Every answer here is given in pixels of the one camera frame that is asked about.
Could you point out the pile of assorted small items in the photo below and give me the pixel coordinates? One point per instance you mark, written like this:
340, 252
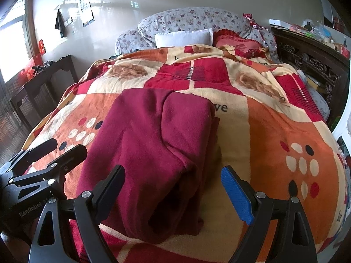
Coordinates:
323, 34

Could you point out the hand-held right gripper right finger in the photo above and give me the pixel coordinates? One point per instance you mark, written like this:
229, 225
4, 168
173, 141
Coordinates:
237, 194

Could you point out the red wall sticker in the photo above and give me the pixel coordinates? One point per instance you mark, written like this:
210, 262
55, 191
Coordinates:
41, 46

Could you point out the floral quilt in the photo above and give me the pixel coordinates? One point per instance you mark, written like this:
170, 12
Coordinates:
192, 17

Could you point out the maroon sweater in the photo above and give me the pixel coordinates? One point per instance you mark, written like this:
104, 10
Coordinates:
153, 142

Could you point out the red frilled pillow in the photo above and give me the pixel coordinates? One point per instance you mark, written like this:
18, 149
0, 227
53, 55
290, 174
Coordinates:
235, 42

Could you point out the white box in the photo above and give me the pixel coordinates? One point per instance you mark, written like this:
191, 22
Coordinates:
278, 22

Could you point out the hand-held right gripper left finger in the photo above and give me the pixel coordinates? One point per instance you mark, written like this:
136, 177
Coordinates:
109, 189

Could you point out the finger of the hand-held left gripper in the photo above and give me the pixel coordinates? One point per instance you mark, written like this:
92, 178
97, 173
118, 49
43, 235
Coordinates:
41, 149
71, 156

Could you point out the dark hanging cloth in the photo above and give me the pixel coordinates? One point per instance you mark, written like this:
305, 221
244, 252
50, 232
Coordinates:
60, 24

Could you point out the white pillow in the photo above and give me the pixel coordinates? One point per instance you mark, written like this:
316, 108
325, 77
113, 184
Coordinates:
183, 37

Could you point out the window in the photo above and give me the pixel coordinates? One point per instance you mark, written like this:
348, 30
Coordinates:
13, 38

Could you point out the wall poster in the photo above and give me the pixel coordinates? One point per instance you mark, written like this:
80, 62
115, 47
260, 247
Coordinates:
86, 8

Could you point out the white plastic chair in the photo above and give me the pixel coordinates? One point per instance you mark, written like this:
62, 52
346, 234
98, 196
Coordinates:
342, 131

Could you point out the red cardboard box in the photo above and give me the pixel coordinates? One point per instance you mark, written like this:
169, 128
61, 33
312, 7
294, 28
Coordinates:
30, 68

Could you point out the red shiny wrapping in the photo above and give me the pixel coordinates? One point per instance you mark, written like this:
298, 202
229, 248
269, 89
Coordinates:
251, 20

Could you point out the red orange printed blanket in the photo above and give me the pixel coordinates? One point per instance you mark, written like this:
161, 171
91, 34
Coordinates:
274, 131

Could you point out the dark wooden side table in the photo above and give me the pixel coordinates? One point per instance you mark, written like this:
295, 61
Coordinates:
54, 71

